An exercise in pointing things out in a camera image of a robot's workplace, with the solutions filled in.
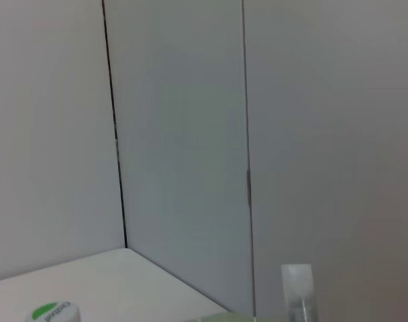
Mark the grey marker pen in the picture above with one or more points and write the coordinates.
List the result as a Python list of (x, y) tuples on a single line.
[(298, 292)]

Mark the clear green-label water bottle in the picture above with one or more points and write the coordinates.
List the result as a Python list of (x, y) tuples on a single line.
[(53, 312)]

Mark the pale green glass fruit plate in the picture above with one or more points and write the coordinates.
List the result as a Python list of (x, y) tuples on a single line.
[(220, 318)]

